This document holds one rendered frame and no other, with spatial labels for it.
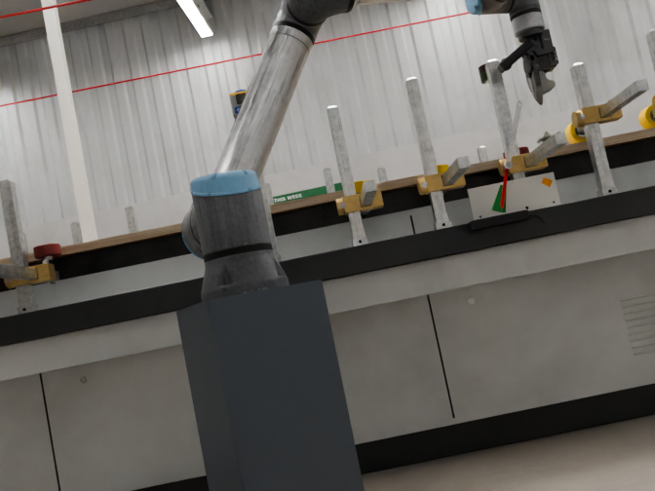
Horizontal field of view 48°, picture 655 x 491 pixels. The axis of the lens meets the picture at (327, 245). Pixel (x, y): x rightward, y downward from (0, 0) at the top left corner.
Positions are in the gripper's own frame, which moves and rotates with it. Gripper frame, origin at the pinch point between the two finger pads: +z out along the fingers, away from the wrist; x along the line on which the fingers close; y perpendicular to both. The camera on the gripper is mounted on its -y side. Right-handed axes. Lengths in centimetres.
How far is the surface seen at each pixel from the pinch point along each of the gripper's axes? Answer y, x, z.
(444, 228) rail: -33.5, 3.5, 30.8
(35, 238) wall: -454, 746, -121
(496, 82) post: -8.9, 6.2, -9.4
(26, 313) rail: -157, 1, 31
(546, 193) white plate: -1.9, 5.6, 26.4
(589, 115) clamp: 15.7, 6.0, 6.1
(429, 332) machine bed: -42, 27, 61
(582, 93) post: 15.5, 6.7, -1.1
